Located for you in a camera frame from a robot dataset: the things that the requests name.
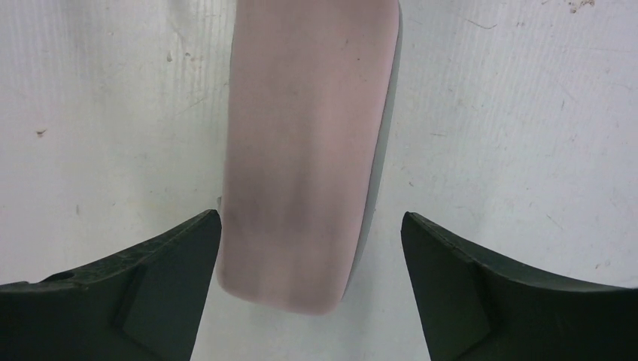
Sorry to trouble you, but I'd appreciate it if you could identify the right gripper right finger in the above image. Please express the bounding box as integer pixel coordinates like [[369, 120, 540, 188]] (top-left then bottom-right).
[[401, 212, 637, 360]]

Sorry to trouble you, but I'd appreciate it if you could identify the pink zippered umbrella case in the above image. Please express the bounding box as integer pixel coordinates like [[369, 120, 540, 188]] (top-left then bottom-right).
[[217, 1, 400, 315]]

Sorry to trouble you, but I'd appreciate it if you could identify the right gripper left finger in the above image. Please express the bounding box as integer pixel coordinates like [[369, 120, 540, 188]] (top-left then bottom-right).
[[1, 210, 221, 360]]

